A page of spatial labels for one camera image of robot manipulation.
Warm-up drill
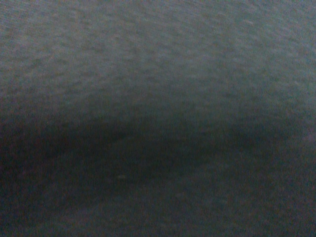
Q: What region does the black tablecloth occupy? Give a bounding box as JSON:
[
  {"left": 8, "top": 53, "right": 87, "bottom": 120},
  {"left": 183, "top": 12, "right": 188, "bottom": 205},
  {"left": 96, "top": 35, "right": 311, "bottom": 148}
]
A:
[{"left": 0, "top": 0, "right": 316, "bottom": 237}]

